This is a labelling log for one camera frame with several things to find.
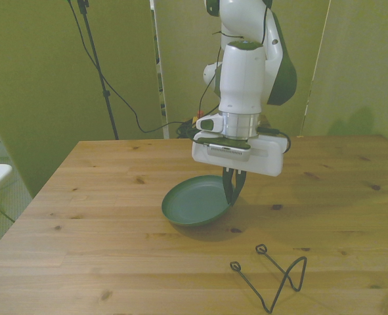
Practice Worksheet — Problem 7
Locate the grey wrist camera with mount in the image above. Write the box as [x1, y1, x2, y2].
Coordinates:
[201, 138, 252, 163]

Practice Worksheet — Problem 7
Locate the black tripod pole stand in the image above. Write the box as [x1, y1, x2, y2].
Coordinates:
[67, 0, 120, 141]

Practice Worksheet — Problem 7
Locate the green round plate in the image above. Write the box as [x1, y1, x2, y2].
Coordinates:
[161, 175, 241, 228]

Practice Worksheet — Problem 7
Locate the black wire plate rack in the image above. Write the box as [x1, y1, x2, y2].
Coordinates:
[229, 243, 309, 314]

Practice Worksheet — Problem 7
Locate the black cable along tripod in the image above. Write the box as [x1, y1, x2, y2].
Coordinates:
[67, 0, 198, 134]

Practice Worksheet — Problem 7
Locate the white divider hinge strip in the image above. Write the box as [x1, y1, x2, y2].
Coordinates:
[149, 0, 171, 139]

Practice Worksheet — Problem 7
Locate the yellow-green room divider panel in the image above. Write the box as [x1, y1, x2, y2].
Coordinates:
[307, 0, 388, 145]
[0, 0, 163, 200]
[154, 0, 331, 138]

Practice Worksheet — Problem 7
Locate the black cable bundle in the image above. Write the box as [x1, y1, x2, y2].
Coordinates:
[175, 120, 198, 138]

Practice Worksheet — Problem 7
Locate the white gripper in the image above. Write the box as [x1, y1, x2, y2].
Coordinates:
[191, 130, 287, 206]

